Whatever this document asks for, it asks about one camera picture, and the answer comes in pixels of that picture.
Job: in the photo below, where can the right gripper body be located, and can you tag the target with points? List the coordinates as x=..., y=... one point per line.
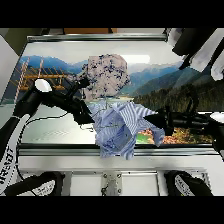
x=161, y=120

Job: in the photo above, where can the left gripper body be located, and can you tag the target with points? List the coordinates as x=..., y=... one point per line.
x=85, y=115

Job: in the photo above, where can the blue striped shirt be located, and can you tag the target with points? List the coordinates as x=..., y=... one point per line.
x=116, y=130

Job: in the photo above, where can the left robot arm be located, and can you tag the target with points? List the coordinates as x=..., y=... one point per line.
x=31, y=100

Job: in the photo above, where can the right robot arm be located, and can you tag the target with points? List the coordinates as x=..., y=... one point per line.
x=200, y=121

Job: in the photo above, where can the white blue floral garment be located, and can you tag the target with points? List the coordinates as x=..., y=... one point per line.
x=106, y=76

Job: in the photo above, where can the black garment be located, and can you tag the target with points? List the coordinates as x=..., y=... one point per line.
x=191, y=40

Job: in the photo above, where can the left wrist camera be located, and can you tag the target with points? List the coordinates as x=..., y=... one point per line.
x=80, y=86

